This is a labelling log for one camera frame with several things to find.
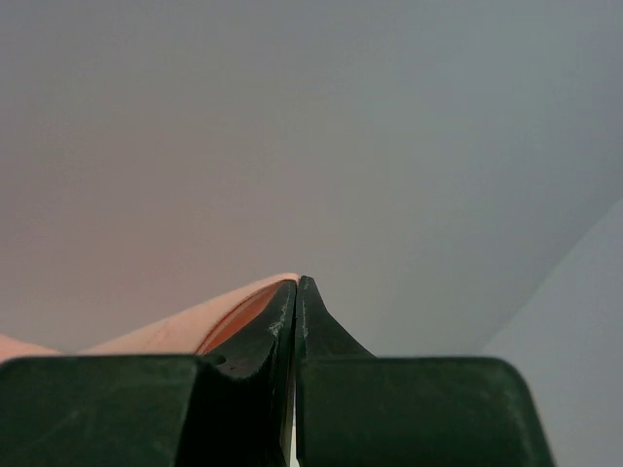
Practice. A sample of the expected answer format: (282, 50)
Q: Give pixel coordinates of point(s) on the pink t shirt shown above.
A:
(200, 328)

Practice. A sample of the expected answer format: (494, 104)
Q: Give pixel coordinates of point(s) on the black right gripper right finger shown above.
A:
(337, 388)

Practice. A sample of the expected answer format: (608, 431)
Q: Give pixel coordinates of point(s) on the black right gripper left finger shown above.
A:
(241, 406)

